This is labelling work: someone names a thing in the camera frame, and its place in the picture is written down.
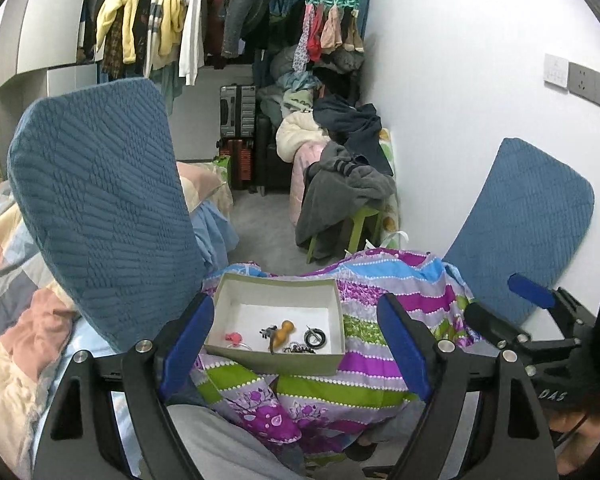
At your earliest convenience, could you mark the green white cardboard box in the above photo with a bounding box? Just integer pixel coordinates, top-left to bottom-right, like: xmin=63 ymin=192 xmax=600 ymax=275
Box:
xmin=204 ymin=273 xmax=346 ymax=376

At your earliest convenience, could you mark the green plastic stool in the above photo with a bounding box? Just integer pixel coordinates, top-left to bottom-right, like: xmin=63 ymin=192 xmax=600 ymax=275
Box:
xmin=305 ymin=205 xmax=384 ymax=265

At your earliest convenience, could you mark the person's right hand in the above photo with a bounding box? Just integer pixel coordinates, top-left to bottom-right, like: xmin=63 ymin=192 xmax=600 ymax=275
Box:
xmin=548 ymin=412 xmax=600 ymax=474

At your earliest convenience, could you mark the dark navy garment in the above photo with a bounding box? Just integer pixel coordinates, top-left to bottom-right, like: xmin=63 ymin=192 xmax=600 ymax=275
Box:
xmin=313 ymin=94 xmax=393 ymax=177

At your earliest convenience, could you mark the grey hard suitcase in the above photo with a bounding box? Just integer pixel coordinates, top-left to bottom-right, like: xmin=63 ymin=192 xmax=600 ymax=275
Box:
xmin=220 ymin=84 xmax=257 ymax=139

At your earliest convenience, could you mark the pink cream pillow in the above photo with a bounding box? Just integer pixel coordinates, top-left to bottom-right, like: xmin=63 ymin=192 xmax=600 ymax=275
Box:
xmin=176 ymin=162 xmax=225 ymax=214

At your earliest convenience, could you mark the grey clothes pile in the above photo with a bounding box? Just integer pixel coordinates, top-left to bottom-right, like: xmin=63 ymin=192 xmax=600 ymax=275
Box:
xmin=296 ymin=141 xmax=396 ymax=258

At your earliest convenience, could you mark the small blue quilted cushion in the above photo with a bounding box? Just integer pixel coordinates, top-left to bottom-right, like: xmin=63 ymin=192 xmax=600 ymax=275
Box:
xmin=444 ymin=138 xmax=595 ymax=325

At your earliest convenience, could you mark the light blue blanket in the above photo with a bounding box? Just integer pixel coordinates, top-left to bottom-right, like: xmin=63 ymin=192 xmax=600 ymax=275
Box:
xmin=190 ymin=200 xmax=239 ymax=275

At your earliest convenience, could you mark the large blue quilted cushion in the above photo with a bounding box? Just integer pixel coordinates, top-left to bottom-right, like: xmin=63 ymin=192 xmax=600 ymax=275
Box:
xmin=7 ymin=78 xmax=204 ymax=351

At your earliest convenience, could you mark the yellow hanging jacket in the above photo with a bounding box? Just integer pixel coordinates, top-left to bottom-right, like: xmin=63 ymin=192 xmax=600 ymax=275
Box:
xmin=96 ymin=0 xmax=140 ymax=64

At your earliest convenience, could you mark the black hair tie ring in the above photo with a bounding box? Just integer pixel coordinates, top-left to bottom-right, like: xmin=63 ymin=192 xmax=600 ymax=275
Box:
xmin=303 ymin=326 xmax=328 ymax=350

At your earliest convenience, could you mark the grey wall socket strip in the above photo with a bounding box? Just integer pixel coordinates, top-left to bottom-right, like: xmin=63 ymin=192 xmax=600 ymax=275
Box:
xmin=567 ymin=63 xmax=600 ymax=107

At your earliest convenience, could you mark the black hair clip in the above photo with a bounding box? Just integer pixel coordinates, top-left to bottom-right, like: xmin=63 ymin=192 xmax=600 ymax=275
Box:
xmin=260 ymin=325 xmax=279 ymax=342

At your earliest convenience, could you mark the white hanging shirt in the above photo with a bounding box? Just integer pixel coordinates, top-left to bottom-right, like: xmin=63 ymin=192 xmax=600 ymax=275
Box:
xmin=178 ymin=0 xmax=204 ymax=86

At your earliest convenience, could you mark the orange gourd-shaped pendant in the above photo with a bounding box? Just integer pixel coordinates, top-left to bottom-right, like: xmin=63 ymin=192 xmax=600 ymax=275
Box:
xmin=268 ymin=320 xmax=296 ymax=353

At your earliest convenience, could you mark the pink hair clip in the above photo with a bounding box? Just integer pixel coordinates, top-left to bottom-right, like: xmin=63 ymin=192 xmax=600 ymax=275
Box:
xmin=224 ymin=332 xmax=242 ymax=347

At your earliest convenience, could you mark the colourful patterned cloth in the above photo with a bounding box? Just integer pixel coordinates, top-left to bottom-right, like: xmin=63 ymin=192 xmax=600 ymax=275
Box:
xmin=192 ymin=248 xmax=478 ymax=456

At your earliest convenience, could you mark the cream fluffy blanket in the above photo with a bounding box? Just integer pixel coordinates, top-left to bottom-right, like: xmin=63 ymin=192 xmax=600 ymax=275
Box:
xmin=275 ymin=112 xmax=329 ymax=162

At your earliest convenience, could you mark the patchwork bed quilt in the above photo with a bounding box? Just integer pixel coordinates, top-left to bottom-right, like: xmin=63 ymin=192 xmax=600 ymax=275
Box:
xmin=0 ymin=181 xmax=76 ymax=479

